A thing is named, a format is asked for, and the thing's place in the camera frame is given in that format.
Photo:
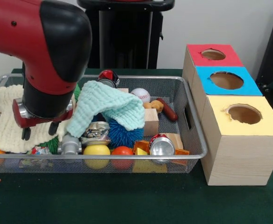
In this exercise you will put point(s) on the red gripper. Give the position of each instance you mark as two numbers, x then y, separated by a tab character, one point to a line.
43	121

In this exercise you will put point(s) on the mint green cloth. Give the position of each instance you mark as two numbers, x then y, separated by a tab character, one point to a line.
106	105

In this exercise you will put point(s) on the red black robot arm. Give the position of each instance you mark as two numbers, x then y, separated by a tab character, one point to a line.
38	42

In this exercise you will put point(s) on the clear mesh bin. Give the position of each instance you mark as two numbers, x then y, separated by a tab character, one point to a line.
195	144

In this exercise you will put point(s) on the wooden box with three holes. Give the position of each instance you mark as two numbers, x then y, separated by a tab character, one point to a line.
241	149

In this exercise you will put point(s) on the cream knitted cloth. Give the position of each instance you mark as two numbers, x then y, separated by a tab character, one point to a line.
3	128

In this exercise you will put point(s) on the crushed printed can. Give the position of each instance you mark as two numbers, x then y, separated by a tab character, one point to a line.
96	132

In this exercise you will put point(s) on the yellow ball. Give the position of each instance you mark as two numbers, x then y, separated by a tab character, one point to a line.
96	151

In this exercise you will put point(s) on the blue spiky ball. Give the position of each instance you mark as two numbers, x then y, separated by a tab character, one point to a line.
125	136

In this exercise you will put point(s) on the red orange ball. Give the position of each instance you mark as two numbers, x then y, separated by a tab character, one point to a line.
122	151

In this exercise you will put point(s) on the red black can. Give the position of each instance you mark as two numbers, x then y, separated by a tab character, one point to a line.
109	75

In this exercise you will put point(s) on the white baseball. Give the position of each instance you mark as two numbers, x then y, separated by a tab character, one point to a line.
141	95

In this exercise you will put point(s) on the red silver soda can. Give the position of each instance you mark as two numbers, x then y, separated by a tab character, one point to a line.
161	146

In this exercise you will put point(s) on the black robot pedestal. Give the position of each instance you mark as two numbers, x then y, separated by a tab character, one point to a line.
127	35

